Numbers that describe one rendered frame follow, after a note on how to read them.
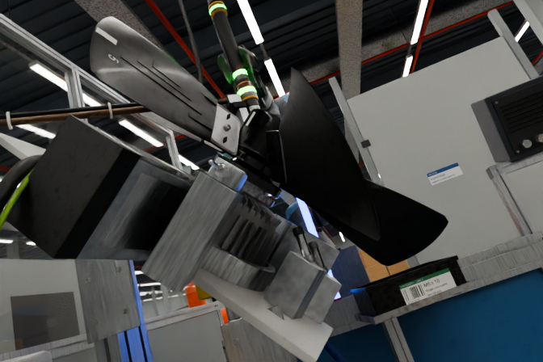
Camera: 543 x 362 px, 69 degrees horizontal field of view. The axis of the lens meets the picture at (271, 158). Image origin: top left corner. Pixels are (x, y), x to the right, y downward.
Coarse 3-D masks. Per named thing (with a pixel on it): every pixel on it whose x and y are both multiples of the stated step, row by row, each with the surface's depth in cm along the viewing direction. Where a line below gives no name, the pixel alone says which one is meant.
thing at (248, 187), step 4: (244, 184) 69; (248, 184) 71; (252, 184) 71; (244, 188) 69; (248, 188) 69; (252, 188) 69; (256, 188) 71; (248, 192) 69; (252, 192) 69; (256, 192) 69; (260, 192) 70; (264, 192) 73; (256, 196) 70; (260, 196) 70; (264, 196) 70; (264, 200) 71; (268, 200) 72; (272, 200) 74; (268, 204) 72; (272, 204) 74
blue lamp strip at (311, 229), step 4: (300, 200) 117; (300, 204) 117; (304, 204) 116; (304, 208) 116; (304, 212) 116; (308, 212) 115; (304, 216) 115; (308, 216) 115; (308, 220) 115; (308, 224) 115; (312, 224) 114; (308, 228) 114; (312, 228) 114; (312, 232) 114; (316, 232) 113; (332, 276) 109; (336, 296) 108
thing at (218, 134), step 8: (224, 112) 72; (216, 120) 70; (224, 120) 71; (232, 120) 73; (216, 128) 69; (232, 128) 72; (216, 136) 68; (224, 136) 70; (232, 136) 71; (216, 144) 67; (224, 144) 69; (232, 144) 71; (232, 152) 69
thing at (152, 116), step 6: (144, 114) 88; (150, 114) 88; (156, 114) 89; (156, 120) 86; (162, 120) 86; (168, 120) 87; (168, 126) 85; (174, 126) 85; (180, 132) 83; (186, 132) 83; (192, 138) 82; (198, 138) 81
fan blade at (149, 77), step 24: (120, 24) 65; (96, 48) 53; (120, 48) 58; (144, 48) 64; (96, 72) 50; (120, 72) 55; (144, 72) 60; (168, 72) 64; (144, 96) 57; (168, 96) 62; (192, 96) 66; (192, 120) 64
